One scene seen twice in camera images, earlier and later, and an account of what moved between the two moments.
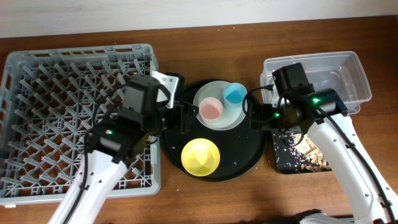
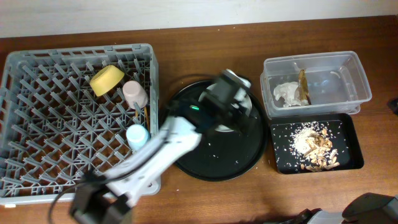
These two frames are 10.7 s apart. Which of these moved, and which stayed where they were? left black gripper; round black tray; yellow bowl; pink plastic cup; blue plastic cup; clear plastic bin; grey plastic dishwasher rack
Moved: left black gripper; yellow bowl; blue plastic cup; pink plastic cup
Stayed: round black tray; clear plastic bin; grey plastic dishwasher rack
